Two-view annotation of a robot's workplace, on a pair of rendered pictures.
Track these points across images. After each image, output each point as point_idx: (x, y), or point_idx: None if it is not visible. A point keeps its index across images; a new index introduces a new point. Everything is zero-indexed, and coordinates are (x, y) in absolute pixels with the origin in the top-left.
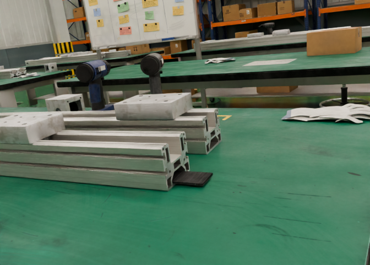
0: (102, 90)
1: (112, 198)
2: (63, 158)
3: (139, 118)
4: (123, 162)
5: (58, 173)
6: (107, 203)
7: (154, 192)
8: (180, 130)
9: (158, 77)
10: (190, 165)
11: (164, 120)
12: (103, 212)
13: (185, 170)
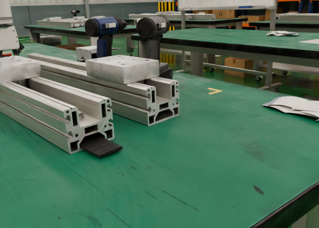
0: (110, 46)
1: (25, 148)
2: (14, 102)
3: (100, 77)
4: (44, 116)
5: (14, 114)
6: (15, 151)
7: (60, 151)
8: (130, 96)
9: (155, 41)
10: (121, 133)
11: (119, 83)
12: (1, 159)
13: (106, 137)
